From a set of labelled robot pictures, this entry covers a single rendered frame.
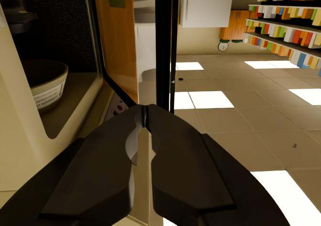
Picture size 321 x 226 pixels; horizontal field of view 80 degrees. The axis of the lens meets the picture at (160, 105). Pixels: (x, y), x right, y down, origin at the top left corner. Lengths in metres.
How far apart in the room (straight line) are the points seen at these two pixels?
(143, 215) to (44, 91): 0.23
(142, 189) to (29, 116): 0.20
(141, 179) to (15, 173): 0.18
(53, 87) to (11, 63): 0.12
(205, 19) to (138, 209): 5.06
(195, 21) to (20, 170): 5.05
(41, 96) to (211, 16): 5.08
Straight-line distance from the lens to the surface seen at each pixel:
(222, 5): 5.34
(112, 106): 0.44
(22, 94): 0.23
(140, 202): 0.33
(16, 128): 0.23
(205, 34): 6.01
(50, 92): 0.33
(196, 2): 5.16
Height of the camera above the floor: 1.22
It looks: 29 degrees up
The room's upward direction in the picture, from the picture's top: 180 degrees clockwise
